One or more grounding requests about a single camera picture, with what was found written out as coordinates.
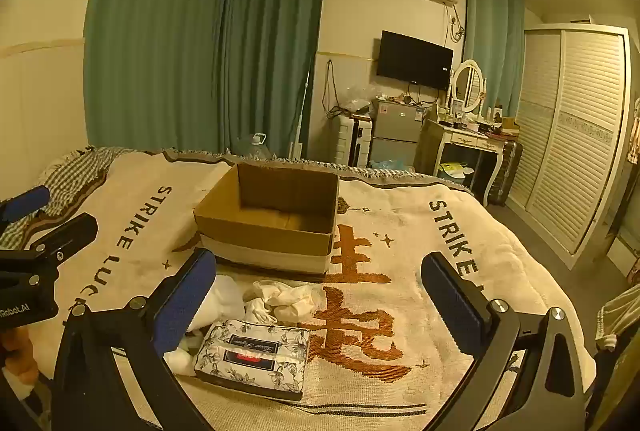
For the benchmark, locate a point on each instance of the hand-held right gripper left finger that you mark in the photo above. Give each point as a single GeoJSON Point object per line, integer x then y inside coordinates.
{"type": "Point", "coordinates": [185, 306]}

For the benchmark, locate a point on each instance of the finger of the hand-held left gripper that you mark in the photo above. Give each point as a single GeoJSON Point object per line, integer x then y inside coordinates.
{"type": "Point", "coordinates": [25, 203]}
{"type": "Point", "coordinates": [70, 233]}

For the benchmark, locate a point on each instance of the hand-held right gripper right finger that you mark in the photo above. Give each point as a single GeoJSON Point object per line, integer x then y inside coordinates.
{"type": "Point", "coordinates": [452, 306]}

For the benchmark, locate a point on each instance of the white soft cloth bundle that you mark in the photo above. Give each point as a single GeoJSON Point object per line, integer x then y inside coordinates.
{"type": "Point", "coordinates": [225, 296]}

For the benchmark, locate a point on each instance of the floral tissue pack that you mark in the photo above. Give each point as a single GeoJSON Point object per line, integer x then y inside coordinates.
{"type": "Point", "coordinates": [250, 356]}

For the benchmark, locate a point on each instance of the cream cloth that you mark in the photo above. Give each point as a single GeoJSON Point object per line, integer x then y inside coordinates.
{"type": "Point", "coordinates": [290, 301]}

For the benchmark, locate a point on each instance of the brown cardboard box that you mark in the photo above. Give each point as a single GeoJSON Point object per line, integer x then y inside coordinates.
{"type": "Point", "coordinates": [295, 188]}

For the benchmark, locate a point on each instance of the person's left hand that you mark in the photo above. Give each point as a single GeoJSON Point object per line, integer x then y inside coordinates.
{"type": "Point", "coordinates": [15, 353]}

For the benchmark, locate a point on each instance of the green checkered blanket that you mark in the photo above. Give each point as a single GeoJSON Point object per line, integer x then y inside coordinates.
{"type": "Point", "coordinates": [75, 176]}

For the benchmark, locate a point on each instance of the cream printed blanket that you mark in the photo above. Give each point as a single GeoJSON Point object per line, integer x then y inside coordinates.
{"type": "Point", "coordinates": [150, 221]}

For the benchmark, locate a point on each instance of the yellow bag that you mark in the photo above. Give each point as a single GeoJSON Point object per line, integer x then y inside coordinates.
{"type": "Point", "coordinates": [452, 171]}

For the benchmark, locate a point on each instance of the dark suitcase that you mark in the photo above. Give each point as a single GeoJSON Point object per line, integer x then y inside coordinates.
{"type": "Point", "coordinates": [506, 171]}

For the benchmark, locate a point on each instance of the blue plastic bag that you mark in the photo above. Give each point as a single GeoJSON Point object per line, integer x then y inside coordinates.
{"type": "Point", "coordinates": [392, 166]}

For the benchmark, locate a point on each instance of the pile of clothes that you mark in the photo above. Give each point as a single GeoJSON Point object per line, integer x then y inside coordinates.
{"type": "Point", "coordinates": [620, 316]}

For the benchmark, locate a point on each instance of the white vanity table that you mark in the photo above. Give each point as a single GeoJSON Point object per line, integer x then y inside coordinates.
{"type": "Point", "coordinates": [470, 138]}

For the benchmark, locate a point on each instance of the clear water jug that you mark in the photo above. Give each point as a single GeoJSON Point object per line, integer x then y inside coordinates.
{"type": "Point", "coordinates": [255, 148]}

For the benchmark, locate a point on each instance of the small grey fridge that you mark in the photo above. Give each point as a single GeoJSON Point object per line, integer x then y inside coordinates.
{"type": "Point", "coordinates": [395, 131]}

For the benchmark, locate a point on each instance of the white mop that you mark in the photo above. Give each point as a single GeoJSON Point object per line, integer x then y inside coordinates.
{"type": "Point", "coordinates": [296, 146]}

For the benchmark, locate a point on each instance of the white ribbed suitcase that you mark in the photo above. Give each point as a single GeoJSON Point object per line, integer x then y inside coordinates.
{"type": "Point", "coordinates": [345, 138]}

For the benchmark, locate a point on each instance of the wide green curtain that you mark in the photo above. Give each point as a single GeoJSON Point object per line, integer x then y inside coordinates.
{"type": "Point", "coordinates": [150, 36]}

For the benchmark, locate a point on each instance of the white louvered wardrobe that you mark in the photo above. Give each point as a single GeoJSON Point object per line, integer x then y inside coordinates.
{"type": "Point", "coordinates": [575, 131]}

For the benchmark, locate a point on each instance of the white oval mirror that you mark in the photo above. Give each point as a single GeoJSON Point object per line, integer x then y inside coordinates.
{"type": "Point", "coordinates": [467, 86]}

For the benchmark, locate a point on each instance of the clear plastic bag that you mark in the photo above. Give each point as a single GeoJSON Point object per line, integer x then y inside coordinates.
{"type": "Point", "coordinates": [362, 96]}

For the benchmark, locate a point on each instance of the hanging pink clothing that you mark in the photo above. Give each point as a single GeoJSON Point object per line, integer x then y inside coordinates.
{"type": "Point", "coordinates": [635, 131]}

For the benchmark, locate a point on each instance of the narrow green curtain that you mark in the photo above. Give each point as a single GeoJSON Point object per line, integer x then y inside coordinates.
{"type": "Point", "coordinates": [492, 41]}

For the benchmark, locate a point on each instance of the dark green curtain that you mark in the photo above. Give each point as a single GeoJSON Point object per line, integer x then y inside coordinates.
{"type": "Point", "coordinates": [270, 46]}

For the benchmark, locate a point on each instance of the black wall television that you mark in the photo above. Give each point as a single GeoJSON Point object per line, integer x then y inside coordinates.
{"type": "Point", "coordinates": [412, 58]}

